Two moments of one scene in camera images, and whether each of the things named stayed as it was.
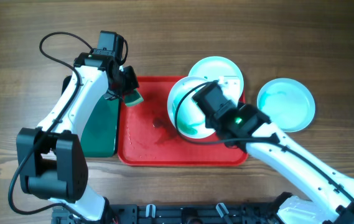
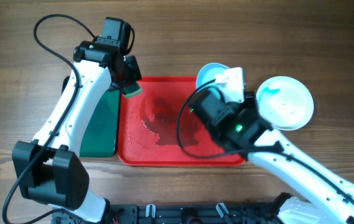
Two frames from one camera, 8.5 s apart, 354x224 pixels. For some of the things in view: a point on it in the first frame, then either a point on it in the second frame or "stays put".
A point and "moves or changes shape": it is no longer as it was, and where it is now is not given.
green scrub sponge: (133, 98) moves or changes shape
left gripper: (132, 84) → (135, 74)
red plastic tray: (147, 137) stays put
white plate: (185, 116) → (284, 102)
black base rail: (178, 213) stays put
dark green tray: (101, 137) stays put
